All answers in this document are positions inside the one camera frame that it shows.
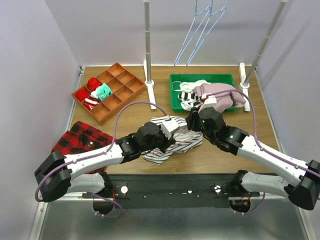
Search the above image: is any thin striped tank top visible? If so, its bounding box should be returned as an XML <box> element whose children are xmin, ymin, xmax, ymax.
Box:
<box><xmin>143</xmin><ymin>115</ymin><xmax>203</xmax><ymax>165</ymax></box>

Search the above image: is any pink wire hanger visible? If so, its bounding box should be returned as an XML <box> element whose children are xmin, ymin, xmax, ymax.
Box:
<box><xmin>149</xmin><ymin>132</ymin><xmax>203</xmax><ymax>157</ymax></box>

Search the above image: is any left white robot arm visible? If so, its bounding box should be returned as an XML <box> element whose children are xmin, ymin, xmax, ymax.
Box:
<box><xmin>34</xmin><ymin>120</ymin><xmax>180</xmax><ymax>203</ymax></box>

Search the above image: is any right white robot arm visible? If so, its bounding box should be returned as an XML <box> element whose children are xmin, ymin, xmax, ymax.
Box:
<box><xmin>186</xmin><ymin>107</ymin><xmax>320</xmax><ymax>211</ymax></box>

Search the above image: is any wide striped garment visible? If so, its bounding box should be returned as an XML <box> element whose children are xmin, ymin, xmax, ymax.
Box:
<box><xmin>171</xmin><ymin>79</ymin><xmax>208</xmax><ymax>111</ymax></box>

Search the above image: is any green plastic bin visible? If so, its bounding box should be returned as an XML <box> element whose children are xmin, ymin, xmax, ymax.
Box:
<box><xmin>170</xmin><ymin>73</ymin><xmax>235</xmax><ymax>113</ymax></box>

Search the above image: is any right white rack foot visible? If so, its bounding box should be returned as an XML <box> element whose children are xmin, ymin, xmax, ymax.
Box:
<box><xmin>239</xmin><ymin>62</ymin><xmax>251</xmax><ymax>112</ymax></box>

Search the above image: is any white rack foot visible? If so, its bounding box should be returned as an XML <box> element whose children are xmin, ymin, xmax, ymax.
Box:
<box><xmin>239</xmin><ymin>62</ymin><xmax>251</xmax><ymax>112</ymax></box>
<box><xmin>143</xmin><ymin>60</ymin><xmax>156</xmax><ymax>110</ymax></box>

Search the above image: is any left white rack foot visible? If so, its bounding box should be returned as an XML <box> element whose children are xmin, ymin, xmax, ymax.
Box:
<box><xmin>143</xmin><ymin>60</ymin><xmax>156</xmax><ymax>110</ymax></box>

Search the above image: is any orange compartment tray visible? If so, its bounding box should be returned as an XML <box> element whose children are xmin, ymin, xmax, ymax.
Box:
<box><xmin>71</xmin><ymin>62</ymin><xmax>146</xmax><ymax>125</ymax></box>

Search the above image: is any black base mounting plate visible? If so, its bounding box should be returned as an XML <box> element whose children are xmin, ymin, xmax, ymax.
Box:
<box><xmin>97</xmin><ymin>173</ymin><xmax>259</xmax><ymax>209</ymax></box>

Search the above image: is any teal white sock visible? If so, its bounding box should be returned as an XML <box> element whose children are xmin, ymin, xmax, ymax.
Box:
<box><xmin>90</xmin><ymin>83</ymin><xmax>113</xmax><ymax>101</ymax></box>

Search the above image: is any red black plaid shirt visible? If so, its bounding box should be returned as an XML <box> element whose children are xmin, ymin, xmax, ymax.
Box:
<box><xmin>51</xmin><ymin>120</ymin><xmax>114</xmax><ymax>176</ymax></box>

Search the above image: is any red white striped sock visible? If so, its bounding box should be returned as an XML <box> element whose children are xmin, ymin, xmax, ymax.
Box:
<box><xmin>83</xmin><ymin>97</ymin><xmax>99</xmax><ymax>111</ymax></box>

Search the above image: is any upper red sock ball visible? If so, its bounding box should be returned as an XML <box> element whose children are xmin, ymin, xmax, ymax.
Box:
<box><xmin>87</xmin><ymin>77</ymin><xmax>102</xmax><ymax>92</ymax></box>

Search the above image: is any red sock ball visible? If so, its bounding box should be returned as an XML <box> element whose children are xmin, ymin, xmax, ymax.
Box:
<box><xmin>87</xmin><ymin>77</ymin><xmax>102</xmax><ymax>92</ymax></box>
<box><xmin>75</xmin><ymin>89</ymin><xmax>90</xmax><ymax>102</ymax></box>

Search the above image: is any lower red sock ball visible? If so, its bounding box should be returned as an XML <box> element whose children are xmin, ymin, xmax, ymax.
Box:
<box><xmin>75</xmin><ymin>89</ymin><xmax>90</xmax><ymax>102</ymax></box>

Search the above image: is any left metal rack pole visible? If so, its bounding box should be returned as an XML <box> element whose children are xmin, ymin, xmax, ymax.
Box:
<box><xmin>143</xmin><ymin>0</ymin><xmax>152</xmax><ymax>85</ymax></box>

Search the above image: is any metal rack pole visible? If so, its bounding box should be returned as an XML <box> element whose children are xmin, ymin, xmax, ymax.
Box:
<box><xmin>243</xmin><ymin>0</ymin><xmax>288</xmax><ymax>86</ymax></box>
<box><xmin>143</xmin><ymin>0</ymin><xmax>152</xmax><ymax>85</ymax></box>

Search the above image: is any right metal rack pole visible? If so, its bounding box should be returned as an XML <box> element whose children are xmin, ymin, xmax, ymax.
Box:
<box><xmin>243</xmin><ymin>0</ymin><xmax>288</xmax><ymax>86</ymax></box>

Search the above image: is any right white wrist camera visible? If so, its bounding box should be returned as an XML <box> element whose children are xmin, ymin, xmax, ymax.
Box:
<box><xmin>199</xmin><ymin>93</ymin><xmax>217</xmax><ymax>111</ymax></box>

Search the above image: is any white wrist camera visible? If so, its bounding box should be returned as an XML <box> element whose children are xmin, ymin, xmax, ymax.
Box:
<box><xmin>160</xmin><ymin>115</ymin><xmax>180</xmax><ymax>139</ymax></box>
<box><xmin>199</xmin><ymin>93</ymin><xmax>217</xmax><ymax>111</ymax></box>

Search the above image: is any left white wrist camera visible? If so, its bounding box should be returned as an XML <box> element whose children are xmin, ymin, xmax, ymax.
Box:
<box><xmin>160</xmin><ymin>115</ymin><xmax>180</xmax><ymax>139</ymax></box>

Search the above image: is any left blue wire hanger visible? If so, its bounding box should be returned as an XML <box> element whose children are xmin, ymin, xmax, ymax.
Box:
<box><xmin>173</xmin><ymin>0</ymin><xmax>212</xmax><ymax>66</ymax></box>

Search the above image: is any blue wire hanger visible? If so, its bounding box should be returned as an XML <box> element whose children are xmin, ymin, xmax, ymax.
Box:
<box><xmin>186</xmin><ymin>0</ymin><xmax>227</xmax><ymax>66</ymax></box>
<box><xmin>173</xmin><ymin>0</ymin><xmax>212</xmax><ymax>66</ymax></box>

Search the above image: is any right blue wire hanger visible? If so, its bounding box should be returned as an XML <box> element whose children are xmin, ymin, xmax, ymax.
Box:
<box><xmin>186</xmin><ymin>0</ymin><xmax>227</xmax><ymax>66</ymax></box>

